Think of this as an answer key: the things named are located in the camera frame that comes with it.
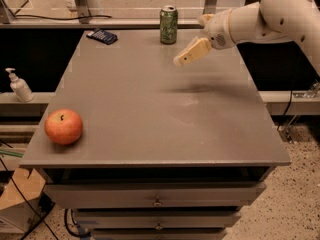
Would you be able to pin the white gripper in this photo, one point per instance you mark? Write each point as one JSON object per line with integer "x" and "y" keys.
{"x": 218, "y": 30}

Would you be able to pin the green soda can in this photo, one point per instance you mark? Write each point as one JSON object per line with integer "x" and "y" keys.
{"x": 168, "y": 24}

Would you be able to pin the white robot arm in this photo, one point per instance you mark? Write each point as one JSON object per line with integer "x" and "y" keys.
{"x": 265, "y": 21}

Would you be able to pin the red apple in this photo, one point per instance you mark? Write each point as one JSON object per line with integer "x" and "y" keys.
{"x": 63, "y": 126}

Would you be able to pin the grey drawer cabinet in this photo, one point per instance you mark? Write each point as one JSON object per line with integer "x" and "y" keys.
{"x": 198, "y": 137}

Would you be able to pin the top drawer knob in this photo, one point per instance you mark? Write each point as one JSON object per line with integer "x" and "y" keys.
{"x": 157, "y": 203}

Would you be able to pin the drawer knob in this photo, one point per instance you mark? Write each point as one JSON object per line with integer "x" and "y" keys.
{"x": 159, "y": 227}
{"x": 157, "y": 203}

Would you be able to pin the white pump bottle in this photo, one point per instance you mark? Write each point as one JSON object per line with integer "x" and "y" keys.
{"x": 19, "y": 86}

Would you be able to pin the cardboard box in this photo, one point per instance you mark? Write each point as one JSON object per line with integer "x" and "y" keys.
{"x": 20, "y": 200}

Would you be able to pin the grey metal post left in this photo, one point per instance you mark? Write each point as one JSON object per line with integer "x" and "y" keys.
{"x": 82, "y": 11}

